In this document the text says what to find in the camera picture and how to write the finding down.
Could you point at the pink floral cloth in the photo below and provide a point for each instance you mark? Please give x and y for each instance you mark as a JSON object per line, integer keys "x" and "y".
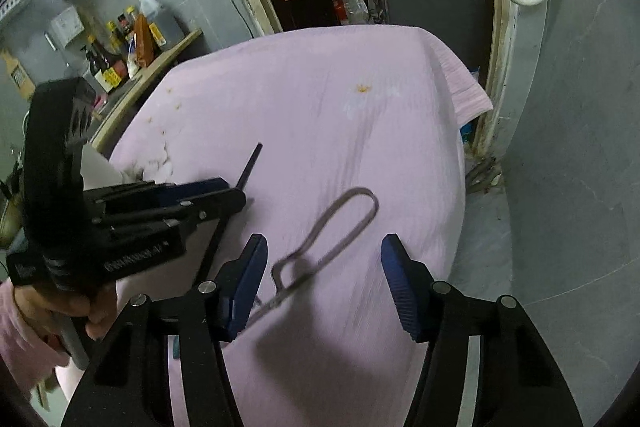
{"x": 325, "y": 107}

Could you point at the teal and black chopstick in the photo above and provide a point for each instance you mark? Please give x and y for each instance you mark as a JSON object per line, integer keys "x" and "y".
{"x": 250, "y": 167}

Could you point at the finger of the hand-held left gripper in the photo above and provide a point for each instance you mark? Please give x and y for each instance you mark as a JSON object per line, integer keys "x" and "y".
{"x": 165, "y": 194}
{"x": 210, "y": 209}

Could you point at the pale curved door frame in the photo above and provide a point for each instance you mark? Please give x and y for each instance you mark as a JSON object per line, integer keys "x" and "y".
{"x": 500, "y": 57}

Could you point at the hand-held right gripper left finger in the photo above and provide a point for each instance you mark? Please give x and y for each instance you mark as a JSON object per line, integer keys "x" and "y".
{"x": 247, "y": 282}

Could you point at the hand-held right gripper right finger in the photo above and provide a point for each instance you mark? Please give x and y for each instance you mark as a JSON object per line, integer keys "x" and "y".
{"x": 402, "y": 287}

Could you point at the large metal spoon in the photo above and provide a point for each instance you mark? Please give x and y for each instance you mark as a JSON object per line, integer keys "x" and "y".
{"x": 361, "y": 191}

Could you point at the white seasoning packet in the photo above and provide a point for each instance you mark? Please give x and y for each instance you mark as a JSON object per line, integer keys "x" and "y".
{"x": 132, "y": 64}

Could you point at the person's left forearm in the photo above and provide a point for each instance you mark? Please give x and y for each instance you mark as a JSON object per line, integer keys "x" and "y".
{"x": 20, "y": 347}

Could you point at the brown stand-up pouch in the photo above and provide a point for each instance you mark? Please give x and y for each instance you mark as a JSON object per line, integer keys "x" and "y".
{"x": 142, "y": 44}

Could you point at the small seasoning bottle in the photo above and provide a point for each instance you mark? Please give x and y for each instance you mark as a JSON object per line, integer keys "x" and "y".
{"x": 114, "y": 37}
{"x": 125, "y": 24}

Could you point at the person's left hand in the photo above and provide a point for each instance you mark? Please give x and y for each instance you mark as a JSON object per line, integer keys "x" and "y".
{"x": 65, "y": 302}

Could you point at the dark sauce bottle yellow label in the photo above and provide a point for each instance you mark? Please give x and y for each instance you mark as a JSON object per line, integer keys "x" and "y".
{"x": 107, "y": 74}

